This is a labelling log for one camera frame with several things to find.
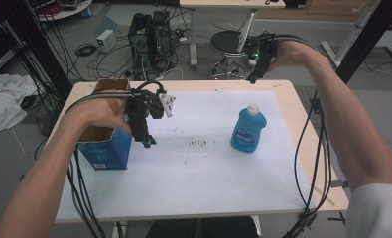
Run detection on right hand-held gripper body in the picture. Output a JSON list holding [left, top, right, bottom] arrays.
[[247, 31, 280, 78]]

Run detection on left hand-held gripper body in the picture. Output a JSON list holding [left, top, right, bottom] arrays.
[[125, 80, 177, 143]]

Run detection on blue cardboard box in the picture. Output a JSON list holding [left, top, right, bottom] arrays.
[[76, 78, 134, 172]]

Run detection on blue detergent bottle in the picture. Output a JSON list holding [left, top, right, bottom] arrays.
[[230, 103, 268, 154]]

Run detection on person's right hand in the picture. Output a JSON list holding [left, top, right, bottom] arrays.
[[268, 39, 317, 72]]

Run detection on person's left hand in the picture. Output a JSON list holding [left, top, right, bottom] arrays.
[[65, 93, 134, 137]]

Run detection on black round stool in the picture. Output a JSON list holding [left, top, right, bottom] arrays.
[[208, 30, 251, 80]]

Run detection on black computer tower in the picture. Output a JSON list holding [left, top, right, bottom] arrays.
[[127, 12, 154, 81], [151, 10, 176, 72]]

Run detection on small white device box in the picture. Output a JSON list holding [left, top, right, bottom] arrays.
[[95, 29, 116, 54]]

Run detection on white metal stand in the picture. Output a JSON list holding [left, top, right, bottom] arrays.
[[320, 0, 383, 69]]

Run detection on person's dark pants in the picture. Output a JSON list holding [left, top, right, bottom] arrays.
[[145, 216, 259, 238]]

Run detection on round white table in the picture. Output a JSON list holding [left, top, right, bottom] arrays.
[[34, 0, 94, 22]]

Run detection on white crumpled cloth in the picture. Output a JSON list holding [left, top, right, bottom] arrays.
[[0, 71, 39, 133]]

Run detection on person's white sleeve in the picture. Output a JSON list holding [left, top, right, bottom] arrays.
[[343, 182, 392, 238]]

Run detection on left gripper black cable bundle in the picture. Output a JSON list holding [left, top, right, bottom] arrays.
[[65, 91, 134, 238]]

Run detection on gripper black cable bundle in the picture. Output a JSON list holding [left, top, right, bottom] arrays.
[[273, 33, 333, 238], [65, 91, 134, 238]]

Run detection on coiled black cable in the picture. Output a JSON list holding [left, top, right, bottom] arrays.
[[74, 43, 98, 58]]

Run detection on right gripper black cable bundle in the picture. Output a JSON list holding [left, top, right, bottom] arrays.
[[273, 33, 333, 238]]

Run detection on black metal frame post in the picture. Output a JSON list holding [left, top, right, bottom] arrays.
[[335, 0, 392, 84], [0, 0, 74, 97]]

